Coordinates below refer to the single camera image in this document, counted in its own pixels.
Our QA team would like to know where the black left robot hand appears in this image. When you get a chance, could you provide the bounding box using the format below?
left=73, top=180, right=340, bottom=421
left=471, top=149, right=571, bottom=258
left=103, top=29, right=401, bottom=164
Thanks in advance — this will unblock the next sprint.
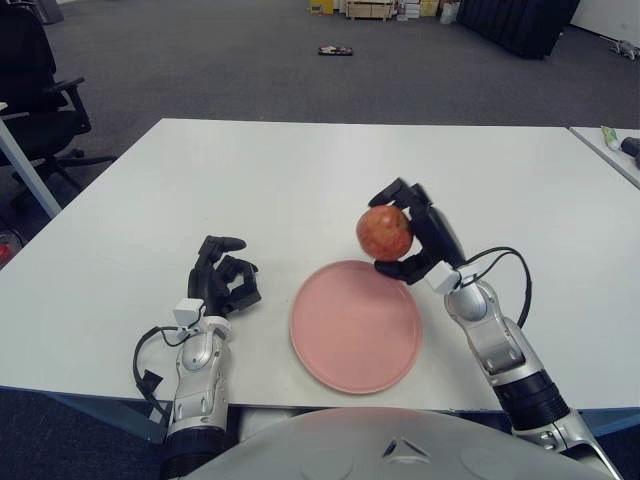
left=187, top=234, right=264, bottom=319

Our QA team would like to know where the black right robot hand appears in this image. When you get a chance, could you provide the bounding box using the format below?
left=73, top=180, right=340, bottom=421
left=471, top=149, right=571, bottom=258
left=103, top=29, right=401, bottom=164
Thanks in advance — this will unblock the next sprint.
left=368, top=177, right=467, bottom=286

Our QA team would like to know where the red apple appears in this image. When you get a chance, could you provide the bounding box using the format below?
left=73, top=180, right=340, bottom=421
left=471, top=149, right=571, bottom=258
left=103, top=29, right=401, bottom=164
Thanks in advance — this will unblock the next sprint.
left=355, top=204, right=414, bottom=261

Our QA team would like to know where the pink round plate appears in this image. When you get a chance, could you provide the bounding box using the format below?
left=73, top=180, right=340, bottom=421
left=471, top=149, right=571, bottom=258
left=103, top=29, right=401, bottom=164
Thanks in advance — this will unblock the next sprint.
left=290, top=258, right=424, bottom=395

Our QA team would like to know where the grey slanted table leg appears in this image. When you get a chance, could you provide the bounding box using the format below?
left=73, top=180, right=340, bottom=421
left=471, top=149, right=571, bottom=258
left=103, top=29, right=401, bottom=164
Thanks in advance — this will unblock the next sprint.
left=0, top=102, right=62, bottom=221

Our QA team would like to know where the black curtain partition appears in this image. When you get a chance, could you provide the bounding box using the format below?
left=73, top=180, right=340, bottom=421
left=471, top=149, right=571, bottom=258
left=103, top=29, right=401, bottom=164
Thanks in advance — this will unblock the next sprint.
left=457, top=0, right=582, bottom=60

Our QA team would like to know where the stack of white boxes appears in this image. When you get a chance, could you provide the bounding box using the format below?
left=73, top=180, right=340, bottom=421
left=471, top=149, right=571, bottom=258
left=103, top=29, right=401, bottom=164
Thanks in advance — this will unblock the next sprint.
left=394, top=0, right=441, bottom=22

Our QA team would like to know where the grey robot torso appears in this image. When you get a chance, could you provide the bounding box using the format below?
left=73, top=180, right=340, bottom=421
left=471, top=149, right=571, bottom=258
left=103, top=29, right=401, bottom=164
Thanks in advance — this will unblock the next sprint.
left=182, top=407, right=616, bottom=480

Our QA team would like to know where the wooden crate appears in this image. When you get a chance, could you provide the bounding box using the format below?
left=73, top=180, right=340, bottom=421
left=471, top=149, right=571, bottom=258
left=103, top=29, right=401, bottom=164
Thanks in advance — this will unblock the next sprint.
left=345, top=0, right=394, bottom=22

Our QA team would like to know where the black office chair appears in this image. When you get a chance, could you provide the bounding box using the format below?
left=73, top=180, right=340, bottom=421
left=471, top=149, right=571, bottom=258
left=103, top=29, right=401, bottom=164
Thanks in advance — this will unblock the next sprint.
left=0, top=7, right=119, bottom=211

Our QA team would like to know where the grey robot dog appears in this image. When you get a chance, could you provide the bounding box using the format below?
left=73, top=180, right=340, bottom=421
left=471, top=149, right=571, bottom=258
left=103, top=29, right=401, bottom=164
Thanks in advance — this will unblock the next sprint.
left=608, top=39, right=640, bottom=59

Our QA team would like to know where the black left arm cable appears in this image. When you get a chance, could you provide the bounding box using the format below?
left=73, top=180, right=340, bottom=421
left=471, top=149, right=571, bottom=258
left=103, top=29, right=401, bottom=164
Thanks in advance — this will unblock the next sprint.
left=132, top=325, right=184, bottom=416

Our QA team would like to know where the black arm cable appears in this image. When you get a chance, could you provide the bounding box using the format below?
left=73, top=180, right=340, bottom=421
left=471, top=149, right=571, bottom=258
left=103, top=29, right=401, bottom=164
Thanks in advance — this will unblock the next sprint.
left=132, top=325, right=184, bottom=416
left=459, top=247, right=532, bottom=329

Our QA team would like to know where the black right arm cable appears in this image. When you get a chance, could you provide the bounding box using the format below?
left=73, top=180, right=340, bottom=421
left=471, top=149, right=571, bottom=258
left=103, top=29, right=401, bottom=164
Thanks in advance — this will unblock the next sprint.
left=459, top=247, right=532, bottom=329

